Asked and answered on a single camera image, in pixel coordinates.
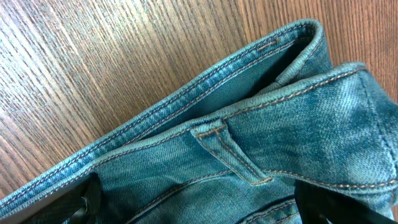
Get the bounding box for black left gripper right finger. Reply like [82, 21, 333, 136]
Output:
[294, 180, 397, 224]

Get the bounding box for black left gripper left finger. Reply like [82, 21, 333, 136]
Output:
[1, 173, 101, 223]

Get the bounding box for light blue denim jeans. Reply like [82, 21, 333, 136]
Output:
[1, 19, 397, 223]

